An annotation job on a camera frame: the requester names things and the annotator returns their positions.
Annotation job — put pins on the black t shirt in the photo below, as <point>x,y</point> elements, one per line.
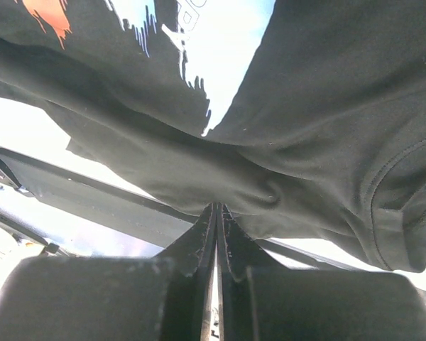
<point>306,118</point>

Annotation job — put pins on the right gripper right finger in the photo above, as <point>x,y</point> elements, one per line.
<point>261,299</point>

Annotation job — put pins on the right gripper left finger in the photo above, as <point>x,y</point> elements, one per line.
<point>165,297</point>

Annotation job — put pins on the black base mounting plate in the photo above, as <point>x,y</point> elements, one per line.
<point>104,204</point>

